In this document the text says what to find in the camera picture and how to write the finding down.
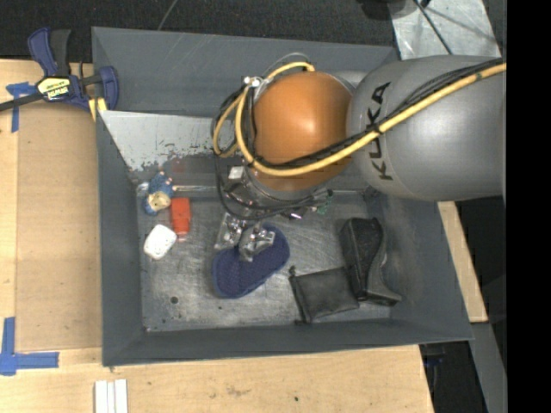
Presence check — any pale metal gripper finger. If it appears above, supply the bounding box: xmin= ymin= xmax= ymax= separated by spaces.
xmin=214 ymin=212 xmax=243 ymax=251
xmin=238 ymin=225 xmax=276 ymax=262

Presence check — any dark blue slipper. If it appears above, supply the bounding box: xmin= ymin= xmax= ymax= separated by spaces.
xmin=210 ymin=224 xmax=291 ymax=299

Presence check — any red-orange block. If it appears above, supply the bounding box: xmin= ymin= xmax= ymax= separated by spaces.
xmin=170 ymin=196 xmax=192 ymax=237

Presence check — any white dotted sponge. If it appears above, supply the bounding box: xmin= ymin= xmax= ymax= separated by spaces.
xmin=142 ymin=224 xmax=178 ymax=262

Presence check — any blue toy figure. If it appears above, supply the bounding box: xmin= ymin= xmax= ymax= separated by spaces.
xmin=140 ymin=170 xmax=176 ymax=217

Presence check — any black pouch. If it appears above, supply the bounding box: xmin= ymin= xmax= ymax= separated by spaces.
xmin=287 ymin=265 xmax=361 ymax=324

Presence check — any grey metal bin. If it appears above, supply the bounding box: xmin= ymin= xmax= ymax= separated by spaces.
xmin=90 ymin=26 xmax=475 ymax=367

